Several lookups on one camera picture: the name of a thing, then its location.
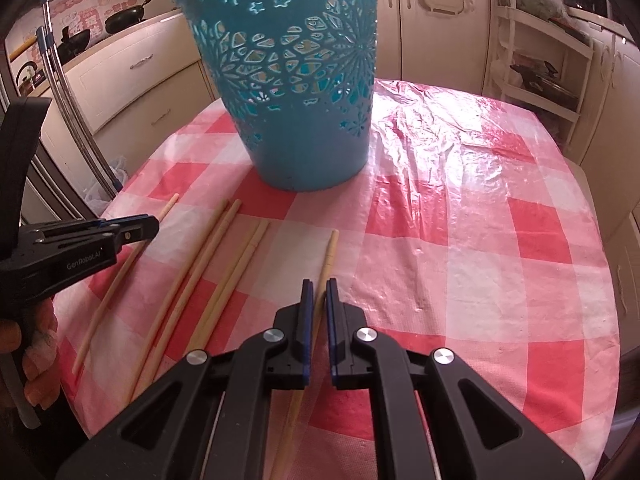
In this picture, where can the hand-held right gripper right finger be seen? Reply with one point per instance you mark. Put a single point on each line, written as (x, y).
(333, 330)

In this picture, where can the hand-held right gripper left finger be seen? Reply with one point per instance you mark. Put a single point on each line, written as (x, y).
(306, 320)

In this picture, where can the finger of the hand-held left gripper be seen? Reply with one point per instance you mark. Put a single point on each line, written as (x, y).
(130, 220)
(142, 237)

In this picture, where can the pale wooden chopstick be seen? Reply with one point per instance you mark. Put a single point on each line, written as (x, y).
(330, 260)
(100, 310)

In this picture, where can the bunch of wooden chopsticks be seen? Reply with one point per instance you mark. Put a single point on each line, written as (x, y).
(251, 245)

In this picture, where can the blue perforated plastic basket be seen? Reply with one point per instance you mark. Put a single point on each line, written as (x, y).
(300, 110)

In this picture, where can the person's left hand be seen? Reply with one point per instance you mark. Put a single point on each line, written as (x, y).
(42, 360)

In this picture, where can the white plastic bag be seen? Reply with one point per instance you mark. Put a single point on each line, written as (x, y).
(100, 195)

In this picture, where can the pink checkered plastic tablecloth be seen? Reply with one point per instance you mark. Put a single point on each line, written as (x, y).
(475, 260)

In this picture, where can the cream two-drawer cabinet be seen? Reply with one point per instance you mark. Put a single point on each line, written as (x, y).
(150, 60)

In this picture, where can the dark kettle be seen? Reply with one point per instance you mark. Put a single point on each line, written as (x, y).
(26, 77)

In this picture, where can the small black pan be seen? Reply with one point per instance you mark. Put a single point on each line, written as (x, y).
(75, 42)

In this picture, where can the black wok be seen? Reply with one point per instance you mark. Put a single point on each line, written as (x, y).
(125, 17)

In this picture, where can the cream door cabinet run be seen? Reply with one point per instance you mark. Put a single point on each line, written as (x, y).
(395, 25)

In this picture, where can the dark cooking pot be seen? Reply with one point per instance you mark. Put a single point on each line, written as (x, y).
(545, 85)

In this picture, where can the white kitchen trolley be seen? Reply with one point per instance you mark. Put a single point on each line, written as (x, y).
(585, 75)

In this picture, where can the cream cabinet with drawers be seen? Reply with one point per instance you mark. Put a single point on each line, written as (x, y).
(617, 110)

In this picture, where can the red printed wall sticker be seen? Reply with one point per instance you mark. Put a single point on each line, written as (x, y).
(90, 15)

